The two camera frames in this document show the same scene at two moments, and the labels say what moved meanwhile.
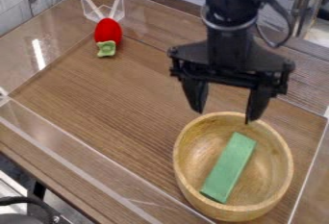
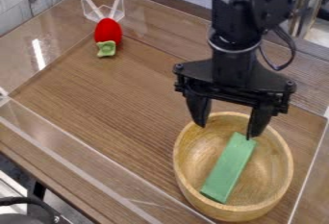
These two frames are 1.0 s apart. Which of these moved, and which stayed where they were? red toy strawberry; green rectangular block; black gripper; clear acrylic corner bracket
Moved: black gripper
Stayed: clear acrylic corner bracket; green rectangular block; red toy strawberry
